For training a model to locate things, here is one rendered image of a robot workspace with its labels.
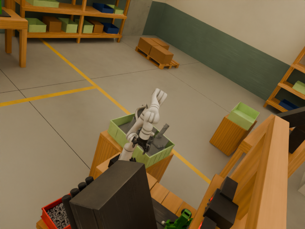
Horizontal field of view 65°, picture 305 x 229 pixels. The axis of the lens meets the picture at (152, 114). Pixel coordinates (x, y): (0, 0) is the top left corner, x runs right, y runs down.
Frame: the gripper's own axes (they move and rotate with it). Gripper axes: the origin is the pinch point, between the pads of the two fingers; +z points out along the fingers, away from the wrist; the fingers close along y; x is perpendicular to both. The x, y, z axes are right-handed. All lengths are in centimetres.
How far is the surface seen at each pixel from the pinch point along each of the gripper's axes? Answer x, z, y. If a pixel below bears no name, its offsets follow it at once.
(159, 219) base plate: -7, 40, 39
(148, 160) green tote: 38, 37, 1
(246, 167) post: 17, -26, 69
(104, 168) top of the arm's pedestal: 5, 45, -25
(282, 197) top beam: -48, -64, 73
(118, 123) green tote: 64, 42, -55
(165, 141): 68, 30, 1
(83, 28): 371, 92, -393
